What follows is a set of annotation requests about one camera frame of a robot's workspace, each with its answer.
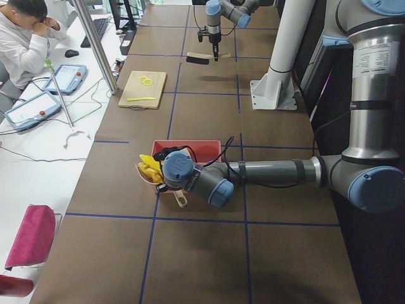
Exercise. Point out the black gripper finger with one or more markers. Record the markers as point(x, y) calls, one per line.
point(215, 52)

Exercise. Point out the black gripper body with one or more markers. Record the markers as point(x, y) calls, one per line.
point(214, 38)

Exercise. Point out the beige hand brush black bristles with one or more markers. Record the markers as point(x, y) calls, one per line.
point(204, 59)

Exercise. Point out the beige plastic dustpan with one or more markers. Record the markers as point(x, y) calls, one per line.
point(180, 199)

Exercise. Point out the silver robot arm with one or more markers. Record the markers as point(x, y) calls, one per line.
point(240, 16)
point(365, 172)

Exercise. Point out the pink plastic bin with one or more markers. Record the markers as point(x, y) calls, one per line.
point(202, 149)

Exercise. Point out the wooden cutting board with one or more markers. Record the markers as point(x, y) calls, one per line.
point(134, 88)

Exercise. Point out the yellow plastic toy knife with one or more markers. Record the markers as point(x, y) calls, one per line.
point(147, 98)

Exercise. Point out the silver metal pole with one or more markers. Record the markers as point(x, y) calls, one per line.
point(95, 43)

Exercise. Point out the yellow toy corn cob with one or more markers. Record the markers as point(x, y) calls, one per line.
point(150, 174)

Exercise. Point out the black computer mouse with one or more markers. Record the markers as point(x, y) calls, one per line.
point(69, 53)

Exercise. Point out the teach pendant far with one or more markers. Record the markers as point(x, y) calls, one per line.
point(69, 77)

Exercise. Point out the teach pendant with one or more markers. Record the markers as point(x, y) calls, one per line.
point(33, 111)
point(69, 77)

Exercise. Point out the thin metal rod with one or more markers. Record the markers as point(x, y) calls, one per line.
point(53, 76)

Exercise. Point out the teach pendant near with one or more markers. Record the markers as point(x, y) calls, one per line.
point(33, 111)

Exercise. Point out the seated person white hoodie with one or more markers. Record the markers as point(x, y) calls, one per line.
point(26, 29)

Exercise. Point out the white side table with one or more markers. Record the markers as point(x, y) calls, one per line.
point(41, 166)

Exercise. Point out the red cloth on table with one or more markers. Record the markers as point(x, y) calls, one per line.
point(34, 238)

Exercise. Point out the black camera bracket wrist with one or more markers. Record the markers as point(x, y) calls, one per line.
point(161, 155)
point(202, 32)

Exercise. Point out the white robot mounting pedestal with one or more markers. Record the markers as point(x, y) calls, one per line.
point(275, 90)

